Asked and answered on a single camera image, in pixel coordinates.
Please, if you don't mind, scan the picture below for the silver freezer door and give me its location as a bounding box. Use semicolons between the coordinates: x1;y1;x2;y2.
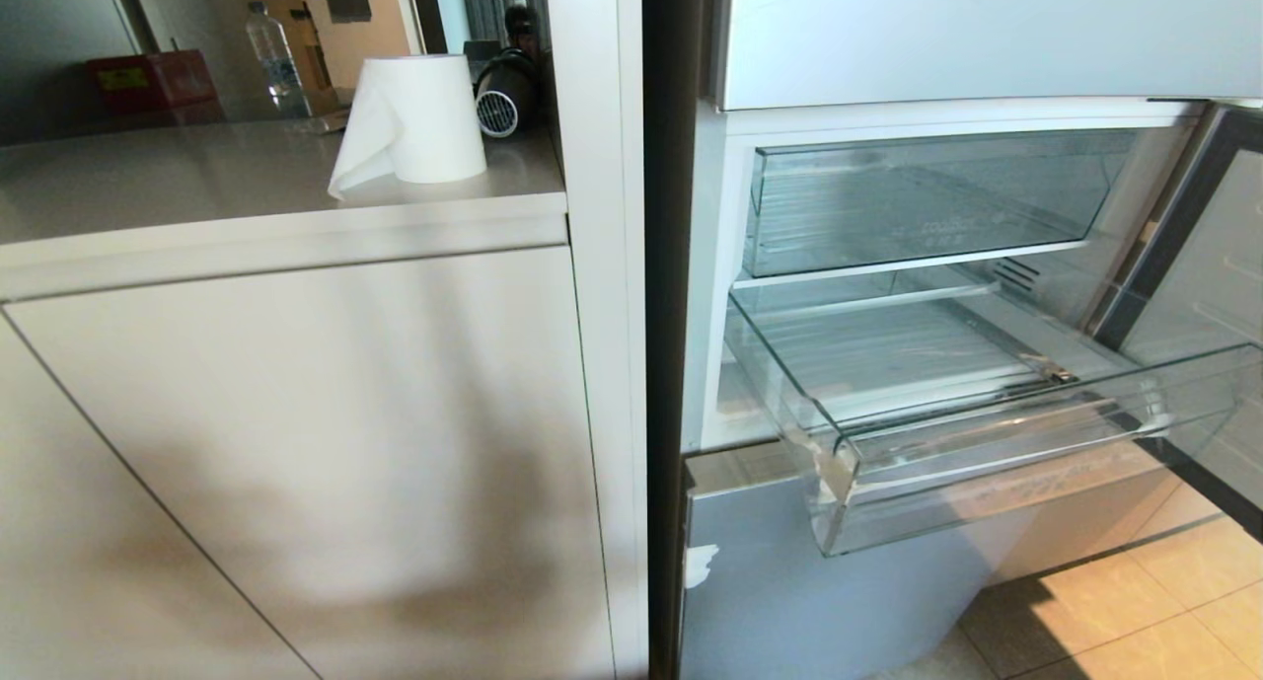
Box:
679;443;1195;680

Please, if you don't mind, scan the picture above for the red box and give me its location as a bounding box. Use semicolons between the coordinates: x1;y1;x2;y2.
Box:
85;50;220;116

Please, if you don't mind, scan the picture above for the silver fridge door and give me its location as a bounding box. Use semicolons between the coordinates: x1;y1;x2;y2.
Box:
712;0;1263;111

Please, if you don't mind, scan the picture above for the white paper towel roll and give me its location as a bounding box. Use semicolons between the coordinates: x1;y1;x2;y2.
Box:
328;54;488;201

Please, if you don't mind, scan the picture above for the open fridge door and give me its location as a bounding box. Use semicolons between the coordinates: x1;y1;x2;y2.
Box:
1091;108;1263;543

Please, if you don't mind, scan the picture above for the clear fridge drawer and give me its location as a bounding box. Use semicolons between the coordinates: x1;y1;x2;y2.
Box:
724;283;1263;559
742;129;1142;278

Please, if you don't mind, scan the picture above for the black hair dryer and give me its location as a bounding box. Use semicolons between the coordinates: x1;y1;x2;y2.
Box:
474;5;542;139

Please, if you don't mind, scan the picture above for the clear plastic water bottle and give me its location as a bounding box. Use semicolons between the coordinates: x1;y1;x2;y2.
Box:
245;1;307;118

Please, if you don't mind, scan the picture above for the beige kitchen cabinet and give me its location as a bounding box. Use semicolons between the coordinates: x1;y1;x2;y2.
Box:
0;0;650;680

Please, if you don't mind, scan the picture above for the silver refrigerator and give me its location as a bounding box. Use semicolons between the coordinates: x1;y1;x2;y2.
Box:
641;0;1263;680

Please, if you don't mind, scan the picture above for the beige cabinet door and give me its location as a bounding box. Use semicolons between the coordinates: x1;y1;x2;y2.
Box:
2;246;617;680

